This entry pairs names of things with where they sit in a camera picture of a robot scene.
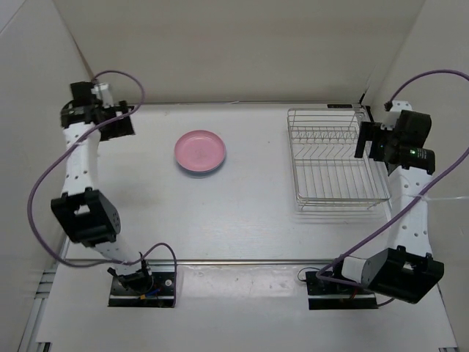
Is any pink plastic plate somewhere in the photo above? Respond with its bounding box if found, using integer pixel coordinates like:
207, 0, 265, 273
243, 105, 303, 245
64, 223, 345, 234
174, 130, 226, 172

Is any blue plastic plate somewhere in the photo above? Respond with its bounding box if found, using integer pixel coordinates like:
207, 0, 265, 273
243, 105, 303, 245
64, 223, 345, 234
178, 165, 222, 178

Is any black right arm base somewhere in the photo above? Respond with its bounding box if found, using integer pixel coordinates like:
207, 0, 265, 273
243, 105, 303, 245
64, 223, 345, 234
297, 267, 378, 311

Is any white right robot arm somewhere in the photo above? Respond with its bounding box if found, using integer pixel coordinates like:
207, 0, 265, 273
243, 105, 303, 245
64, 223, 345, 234
329, 109, 444, 304

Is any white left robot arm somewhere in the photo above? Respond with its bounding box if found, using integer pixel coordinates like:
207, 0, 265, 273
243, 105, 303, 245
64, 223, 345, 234
51, 81, 154, 293

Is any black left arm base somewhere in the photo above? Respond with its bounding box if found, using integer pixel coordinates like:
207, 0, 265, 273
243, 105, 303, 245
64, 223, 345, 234
108, 264, 177, 308

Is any white zip tie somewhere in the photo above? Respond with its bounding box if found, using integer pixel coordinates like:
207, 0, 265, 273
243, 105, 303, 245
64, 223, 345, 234
412, 194, 469, 202

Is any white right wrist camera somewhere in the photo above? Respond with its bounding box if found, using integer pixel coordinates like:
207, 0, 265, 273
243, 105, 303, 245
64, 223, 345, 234
380, 100, 413, 131

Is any metal wire dish rack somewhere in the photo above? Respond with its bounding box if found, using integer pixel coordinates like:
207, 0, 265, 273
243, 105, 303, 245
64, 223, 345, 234
287, 105, 391, 211

